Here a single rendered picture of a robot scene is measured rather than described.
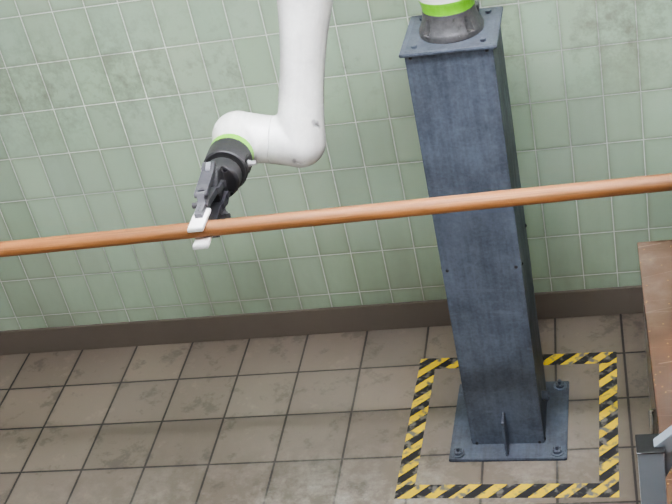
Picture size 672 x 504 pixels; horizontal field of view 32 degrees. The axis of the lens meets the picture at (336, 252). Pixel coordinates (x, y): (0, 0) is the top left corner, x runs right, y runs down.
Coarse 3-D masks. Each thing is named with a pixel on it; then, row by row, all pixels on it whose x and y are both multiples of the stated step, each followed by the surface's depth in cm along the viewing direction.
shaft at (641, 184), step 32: (512, 192) 205; (544, 192) 204; (576, 192) 203; (608, 192) 202; (640, 192) 201; (224, 224) 217; (256, 224) 215; (288, 224) 214; (320, 224) 213; (0, 256) 227
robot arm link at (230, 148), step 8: (216, 144) 237; (224, 144) 235; (232, 144) 236; (240, 144) 237; (208, 152) 236; (216, 152) 234; (224, 152) 233; (232, 152) 234; (240, 152) 235; (248, 152) 238; (208, 160) 235; (240, 160) 234; (248, 160) 236; (256, 160) 236; (240, 168) 235; (248, 168) 236; (240, 184) 237
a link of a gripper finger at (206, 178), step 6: (204, 162) 227; (204, 168) 226; (210, 168) 225; (204, 174) 224; (210, 174) 224; (198, 180) 223; (204, 180) 223; (210, 180) 223; (198, 186) 222; (204, 186) 221; (210, 186) 222; (204, 192) 220
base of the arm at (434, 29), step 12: (468, 12) 264; (432, 24) 265; (444, 24) 264; (456, 24) 264; (468, 24) 265; (480, 24) 266; (420, 36) 270; (432, 36) 266; (444, 36) 264; (456, 36) 264; (468, 36) 265
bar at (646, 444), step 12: (636, 444) 185; (648, 444) 184; (660, 444) 183; (648, 456) 184; (660, 456) 183; (648, 468) 185; (660, 468) 185; (648, 480) 186; (660, 480) 186; (648, 492) 188; (660, 492) 187
